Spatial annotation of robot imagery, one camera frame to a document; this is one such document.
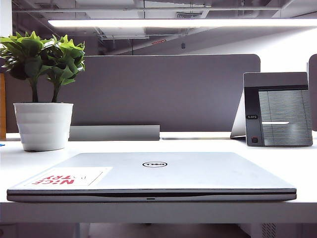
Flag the silver Dell laptop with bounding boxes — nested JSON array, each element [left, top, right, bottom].
[[6, 151, 297, 203]]

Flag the long white ceiling light strip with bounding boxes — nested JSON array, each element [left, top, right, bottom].
[[47, 18, 317, 28]]

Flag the grey desktop device with slats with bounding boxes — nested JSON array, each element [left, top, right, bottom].
[[243, 71, 314, 147]]

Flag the green leafy artificial plant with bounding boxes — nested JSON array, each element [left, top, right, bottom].
[[0, 31, 86, 104]]

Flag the brown wooden panel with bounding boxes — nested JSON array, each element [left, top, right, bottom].
[[0, 74, 7, 139]]

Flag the grey metal divider bracket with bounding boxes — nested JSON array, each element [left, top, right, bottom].
[[68, 124, 160, 142]]

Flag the grey divider panel with post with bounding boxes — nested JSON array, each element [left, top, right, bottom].
[[309, 54, 317, 132]]

